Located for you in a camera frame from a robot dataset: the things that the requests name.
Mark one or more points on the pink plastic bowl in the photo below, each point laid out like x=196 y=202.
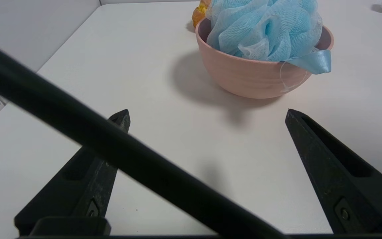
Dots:
x=247 y=76

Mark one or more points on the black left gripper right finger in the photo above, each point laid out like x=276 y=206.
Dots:
x=347 y=186

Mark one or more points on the cream puff pastry toy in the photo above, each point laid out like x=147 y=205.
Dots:
x=199 y=13

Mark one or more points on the blue mesh bath loofah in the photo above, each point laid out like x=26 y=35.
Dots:
x=264 y=30

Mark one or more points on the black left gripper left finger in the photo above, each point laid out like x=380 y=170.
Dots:
x=78 y=186

